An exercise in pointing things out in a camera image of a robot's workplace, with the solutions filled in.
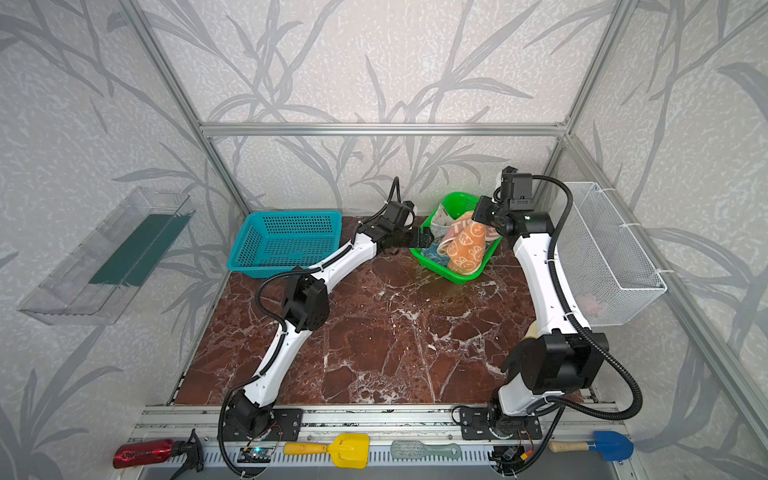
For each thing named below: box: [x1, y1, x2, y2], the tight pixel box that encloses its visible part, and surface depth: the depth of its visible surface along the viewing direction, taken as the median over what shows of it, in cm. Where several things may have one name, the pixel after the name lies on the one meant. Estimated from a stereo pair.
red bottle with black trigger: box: [113, 428, 204, 480], surface depth 69 cm
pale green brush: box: [390, 440, 462, 460], surface depth 71 cm
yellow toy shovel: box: [283, 433, 371, 469], surface depth 71 cm
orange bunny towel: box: [437, 212, 501, 276], surface depth 90 cm
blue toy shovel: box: [548, 431, 634, 462], surface depth 71 cm
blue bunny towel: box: [422, 238, 450, 267], surface depth 107 cm
